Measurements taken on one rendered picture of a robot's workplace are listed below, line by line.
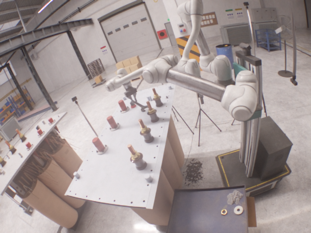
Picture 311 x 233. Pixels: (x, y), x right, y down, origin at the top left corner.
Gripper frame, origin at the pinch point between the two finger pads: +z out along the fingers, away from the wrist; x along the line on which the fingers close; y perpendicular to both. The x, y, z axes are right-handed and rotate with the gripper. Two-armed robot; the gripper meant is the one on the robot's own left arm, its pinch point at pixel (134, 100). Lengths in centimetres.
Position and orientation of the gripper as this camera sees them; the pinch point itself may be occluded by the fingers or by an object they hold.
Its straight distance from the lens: 171.4
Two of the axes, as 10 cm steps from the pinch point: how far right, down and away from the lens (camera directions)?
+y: -5.1, -3.1, 8.0
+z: 3.2, 8.0, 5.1
